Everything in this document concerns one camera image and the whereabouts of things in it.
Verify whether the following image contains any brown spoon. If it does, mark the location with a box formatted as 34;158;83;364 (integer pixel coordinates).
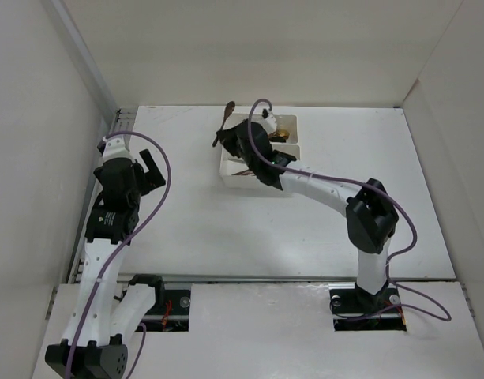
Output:
212;100;236;148

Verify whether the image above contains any rose gold fork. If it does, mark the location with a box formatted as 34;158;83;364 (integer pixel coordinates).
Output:
231;170;254;176

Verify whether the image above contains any gold spoon green handle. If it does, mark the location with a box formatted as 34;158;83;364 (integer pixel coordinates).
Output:
268;129;290;143

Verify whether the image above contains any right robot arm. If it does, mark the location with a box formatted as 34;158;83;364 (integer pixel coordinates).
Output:
216;120;399;311

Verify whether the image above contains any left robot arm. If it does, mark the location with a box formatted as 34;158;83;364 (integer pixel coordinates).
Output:
45;150;166;378

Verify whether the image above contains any near white container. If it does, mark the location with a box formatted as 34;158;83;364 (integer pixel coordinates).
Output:
219;142;301;192

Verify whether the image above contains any white container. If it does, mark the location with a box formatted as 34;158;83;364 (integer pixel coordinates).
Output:
221;114;299;148
219;142;301;192

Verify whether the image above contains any far white container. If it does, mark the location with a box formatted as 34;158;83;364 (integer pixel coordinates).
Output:
221;114;299;148

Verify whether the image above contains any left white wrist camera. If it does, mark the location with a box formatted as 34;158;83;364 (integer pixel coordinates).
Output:
97;137;133;163

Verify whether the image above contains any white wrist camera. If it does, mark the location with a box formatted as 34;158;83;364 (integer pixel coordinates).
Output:
97;137;133;163
260;109;278;134

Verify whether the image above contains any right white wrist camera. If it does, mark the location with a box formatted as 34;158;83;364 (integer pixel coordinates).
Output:
260;109;278;134

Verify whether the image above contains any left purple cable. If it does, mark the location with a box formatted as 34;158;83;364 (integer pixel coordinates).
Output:
66;132;172;379

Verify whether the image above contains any purple cable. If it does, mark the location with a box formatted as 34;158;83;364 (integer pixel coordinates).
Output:
247;98;452;323
66;132;172;379

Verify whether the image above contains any aluminium rail left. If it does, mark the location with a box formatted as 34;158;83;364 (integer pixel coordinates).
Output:
61;107;137;284

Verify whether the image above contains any aluminium rail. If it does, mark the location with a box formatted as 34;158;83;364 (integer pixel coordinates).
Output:
61;107;137;284
162;274;355;283

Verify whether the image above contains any aluminium rail front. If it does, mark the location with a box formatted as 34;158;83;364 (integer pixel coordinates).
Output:
162;274;355;283

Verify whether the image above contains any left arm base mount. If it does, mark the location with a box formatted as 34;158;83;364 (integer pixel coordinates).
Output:
114;274;192;332

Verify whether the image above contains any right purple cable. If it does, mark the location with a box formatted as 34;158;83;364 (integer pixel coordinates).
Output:
247;98;452;323

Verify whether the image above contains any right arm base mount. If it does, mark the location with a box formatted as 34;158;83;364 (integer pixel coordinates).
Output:
328;283;407;332

